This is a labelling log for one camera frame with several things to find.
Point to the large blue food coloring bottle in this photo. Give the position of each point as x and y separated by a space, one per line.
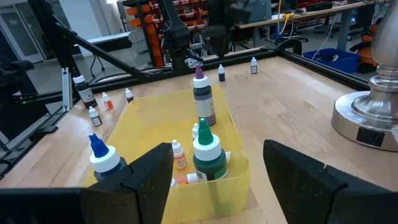
104 160

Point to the black aluminium table frame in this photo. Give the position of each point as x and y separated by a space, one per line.
323 69

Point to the silver aluminium extrusion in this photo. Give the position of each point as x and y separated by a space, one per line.
66 90

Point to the small black label dropper bottle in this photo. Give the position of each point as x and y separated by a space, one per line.
95 119

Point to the grey metal box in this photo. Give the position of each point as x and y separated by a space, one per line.
258 11

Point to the small maroon dropper bottle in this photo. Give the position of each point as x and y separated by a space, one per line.
129 96

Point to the small orange dropper bottle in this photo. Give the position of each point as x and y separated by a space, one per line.
183 180

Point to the small dark dropper bottle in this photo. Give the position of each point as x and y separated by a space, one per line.
221 76

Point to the yellow translucent plastic bin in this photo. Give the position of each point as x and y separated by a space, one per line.
161 109

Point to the small brown-red dropper bottle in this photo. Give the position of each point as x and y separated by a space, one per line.
254 68

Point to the silver table lamp white shade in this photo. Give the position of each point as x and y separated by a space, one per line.
367 118

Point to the large black food coloring bottle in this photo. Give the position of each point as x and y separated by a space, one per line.
85 95

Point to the orange black shop vacuum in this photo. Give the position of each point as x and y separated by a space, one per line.
367 53

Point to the blue plastic storage bin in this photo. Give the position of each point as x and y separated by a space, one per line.
345 63

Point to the small yellow-orange label dropper bottle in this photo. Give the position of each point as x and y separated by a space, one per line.
179 160

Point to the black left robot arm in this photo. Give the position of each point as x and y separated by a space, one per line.
175 31

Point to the small red-orange dropper bottle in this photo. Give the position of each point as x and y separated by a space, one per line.
108 104

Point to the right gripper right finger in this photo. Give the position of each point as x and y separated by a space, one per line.
298 186

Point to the large purple food coloring bottle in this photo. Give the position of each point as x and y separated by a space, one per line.
204 102

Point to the wooden workbench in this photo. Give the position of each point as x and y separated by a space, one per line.
311 13

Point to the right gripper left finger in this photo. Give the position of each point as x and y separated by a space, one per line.
146 186

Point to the large green food coloring bottle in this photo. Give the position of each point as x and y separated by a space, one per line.
210 161

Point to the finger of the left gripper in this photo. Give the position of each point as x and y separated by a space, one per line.
219 43
226 42

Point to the small white-capped dropper bottle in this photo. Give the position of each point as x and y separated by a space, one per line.
195 132

